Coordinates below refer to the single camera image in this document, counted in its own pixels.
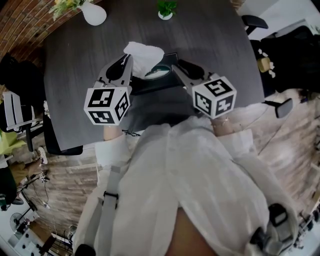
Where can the black office chair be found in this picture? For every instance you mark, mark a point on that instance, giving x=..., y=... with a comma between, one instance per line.
x=62, y=140

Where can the white vase with flowers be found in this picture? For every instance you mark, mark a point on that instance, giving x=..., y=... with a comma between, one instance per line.
x=93, y=15

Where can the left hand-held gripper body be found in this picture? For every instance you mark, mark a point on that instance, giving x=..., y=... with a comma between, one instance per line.
x=107, y=105

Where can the person's right forearm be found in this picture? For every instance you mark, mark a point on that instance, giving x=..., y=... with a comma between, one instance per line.
x=223, y=128

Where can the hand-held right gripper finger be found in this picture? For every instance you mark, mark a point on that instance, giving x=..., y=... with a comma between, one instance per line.
x=183, y=80
x=193, y=71

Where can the black mesh high-back chair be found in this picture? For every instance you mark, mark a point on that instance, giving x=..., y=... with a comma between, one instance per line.
x=287, y=62

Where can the dark wooden table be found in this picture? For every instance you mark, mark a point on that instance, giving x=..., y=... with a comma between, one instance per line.
x=75, y=75

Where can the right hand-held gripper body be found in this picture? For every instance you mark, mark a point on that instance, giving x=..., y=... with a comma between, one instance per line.
x=215, y=97

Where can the green-covered table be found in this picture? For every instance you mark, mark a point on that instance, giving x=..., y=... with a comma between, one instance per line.
x=10, y=142

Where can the person's left forearm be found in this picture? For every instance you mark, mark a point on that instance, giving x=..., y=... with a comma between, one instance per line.
x=111, y=133

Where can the yellow box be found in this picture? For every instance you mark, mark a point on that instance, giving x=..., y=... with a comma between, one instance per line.
x=263, y=64

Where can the black leather tissue box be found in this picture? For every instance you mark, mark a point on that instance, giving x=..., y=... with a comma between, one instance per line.
x=155, y=86

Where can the person wearing head camera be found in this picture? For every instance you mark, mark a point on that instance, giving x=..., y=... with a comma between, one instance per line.
x=187, y=175

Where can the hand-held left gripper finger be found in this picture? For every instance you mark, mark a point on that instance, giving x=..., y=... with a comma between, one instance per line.
x=128, y=75
x=105, y=72

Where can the white paper scrap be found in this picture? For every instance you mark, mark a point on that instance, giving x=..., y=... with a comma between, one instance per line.
x=260, y=51
x=272, y=73

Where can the person's leg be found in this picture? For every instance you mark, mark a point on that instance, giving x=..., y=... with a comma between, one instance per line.
x=190, y=237

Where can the white wooden chair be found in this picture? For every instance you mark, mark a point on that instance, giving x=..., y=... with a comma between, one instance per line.
x=11, y=110

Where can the white tissue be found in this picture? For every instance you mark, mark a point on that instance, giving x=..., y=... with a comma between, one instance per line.
x=145, y=55

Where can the small potted green plant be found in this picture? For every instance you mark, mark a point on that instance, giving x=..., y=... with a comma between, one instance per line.
x=165, y=15

